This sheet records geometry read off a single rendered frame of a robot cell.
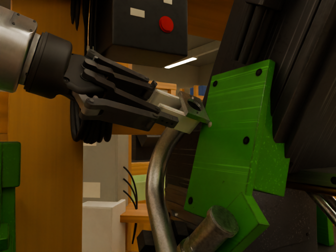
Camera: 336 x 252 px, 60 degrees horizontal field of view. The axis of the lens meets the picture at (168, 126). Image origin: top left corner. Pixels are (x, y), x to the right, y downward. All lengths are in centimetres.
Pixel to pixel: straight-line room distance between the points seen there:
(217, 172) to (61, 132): 35
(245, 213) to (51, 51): 28
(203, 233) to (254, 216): 6
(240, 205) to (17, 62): 29
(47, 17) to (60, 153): 28
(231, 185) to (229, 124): 8
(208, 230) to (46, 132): 40
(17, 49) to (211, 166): 27
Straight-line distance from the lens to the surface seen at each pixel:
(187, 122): 43
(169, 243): 42
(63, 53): 36
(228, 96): 42
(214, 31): 94
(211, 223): 33
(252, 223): 33
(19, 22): 37
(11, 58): 35
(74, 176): 64
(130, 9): 61
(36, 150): 62
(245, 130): 37
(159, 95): 43
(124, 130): 76
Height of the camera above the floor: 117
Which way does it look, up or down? 3 degrees up
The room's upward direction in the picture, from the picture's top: straight up
